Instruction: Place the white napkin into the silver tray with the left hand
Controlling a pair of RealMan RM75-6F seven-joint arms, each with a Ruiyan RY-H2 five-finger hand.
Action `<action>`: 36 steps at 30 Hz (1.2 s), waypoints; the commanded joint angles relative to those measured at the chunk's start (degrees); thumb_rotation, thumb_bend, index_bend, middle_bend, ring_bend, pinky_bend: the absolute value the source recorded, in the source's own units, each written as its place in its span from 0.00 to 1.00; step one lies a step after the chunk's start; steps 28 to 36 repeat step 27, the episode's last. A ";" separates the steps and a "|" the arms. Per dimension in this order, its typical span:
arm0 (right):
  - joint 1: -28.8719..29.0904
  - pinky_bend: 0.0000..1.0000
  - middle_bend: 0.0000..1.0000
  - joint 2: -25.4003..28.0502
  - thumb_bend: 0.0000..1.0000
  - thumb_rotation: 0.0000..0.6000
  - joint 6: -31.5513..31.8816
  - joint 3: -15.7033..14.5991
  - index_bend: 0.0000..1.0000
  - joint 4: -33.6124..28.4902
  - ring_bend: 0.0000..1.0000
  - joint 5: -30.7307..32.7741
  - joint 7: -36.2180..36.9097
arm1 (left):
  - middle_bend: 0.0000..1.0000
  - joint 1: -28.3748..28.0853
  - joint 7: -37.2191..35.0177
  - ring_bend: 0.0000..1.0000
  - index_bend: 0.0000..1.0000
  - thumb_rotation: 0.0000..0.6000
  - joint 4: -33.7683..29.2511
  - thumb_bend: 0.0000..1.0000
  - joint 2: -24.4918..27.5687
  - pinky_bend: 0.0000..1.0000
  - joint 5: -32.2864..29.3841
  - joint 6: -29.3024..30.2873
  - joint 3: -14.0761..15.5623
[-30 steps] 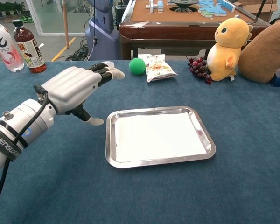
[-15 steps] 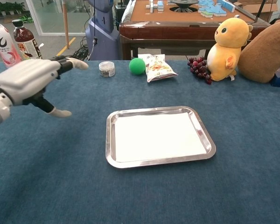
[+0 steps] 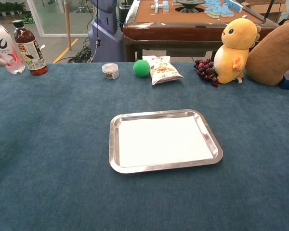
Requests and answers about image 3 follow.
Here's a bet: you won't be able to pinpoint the silver metal tray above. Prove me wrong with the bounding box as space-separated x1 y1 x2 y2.
108 109 224 174

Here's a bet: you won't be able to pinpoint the green potted plants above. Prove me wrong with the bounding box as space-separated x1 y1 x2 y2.
0 1 27 17

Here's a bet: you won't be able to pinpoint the brown tea bottle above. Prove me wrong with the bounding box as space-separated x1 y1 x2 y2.
12 20 49 76

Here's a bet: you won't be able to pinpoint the blue table cloth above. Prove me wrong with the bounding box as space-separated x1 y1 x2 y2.
0 62 289 231

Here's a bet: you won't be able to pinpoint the blue mahjong tile pile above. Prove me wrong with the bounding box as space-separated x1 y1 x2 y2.
204 0 244 19

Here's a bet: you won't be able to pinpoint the black floor cable bundle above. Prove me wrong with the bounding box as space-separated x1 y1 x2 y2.
67 38 95 64

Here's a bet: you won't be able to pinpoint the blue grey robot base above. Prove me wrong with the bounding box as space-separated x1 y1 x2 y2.
88 0 124 63

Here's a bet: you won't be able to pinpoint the small clear plastic jar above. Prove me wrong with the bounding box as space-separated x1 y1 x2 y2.
102 63 120 80

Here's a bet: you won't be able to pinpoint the yellow plush toy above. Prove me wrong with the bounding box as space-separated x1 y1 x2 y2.
213 15 262 85

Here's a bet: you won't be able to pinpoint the white blue mahjong tile stack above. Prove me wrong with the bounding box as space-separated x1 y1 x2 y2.
150 0 171 13

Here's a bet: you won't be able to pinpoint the brown plush toy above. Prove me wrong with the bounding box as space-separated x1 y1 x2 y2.
245 20 289 86

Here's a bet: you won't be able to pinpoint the white snack bag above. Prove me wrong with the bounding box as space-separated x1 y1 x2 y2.
142 55 184 86

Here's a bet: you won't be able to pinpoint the green foam ball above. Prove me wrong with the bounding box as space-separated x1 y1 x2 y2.
133 59 151 77

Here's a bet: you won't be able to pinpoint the wooden pole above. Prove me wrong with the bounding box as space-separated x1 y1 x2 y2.
64 0 72 51

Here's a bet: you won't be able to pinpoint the white paper napkin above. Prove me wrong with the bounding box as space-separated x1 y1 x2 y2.
117 117 214 168

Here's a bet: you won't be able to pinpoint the dark red grape bunch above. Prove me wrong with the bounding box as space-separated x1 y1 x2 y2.
193 58 219 88

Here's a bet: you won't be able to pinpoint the brown mahjong table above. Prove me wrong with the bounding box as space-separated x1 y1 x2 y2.
122 0 280 63

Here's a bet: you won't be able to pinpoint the clear pink drink bottle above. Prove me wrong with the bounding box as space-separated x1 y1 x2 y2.
0 14 26 75

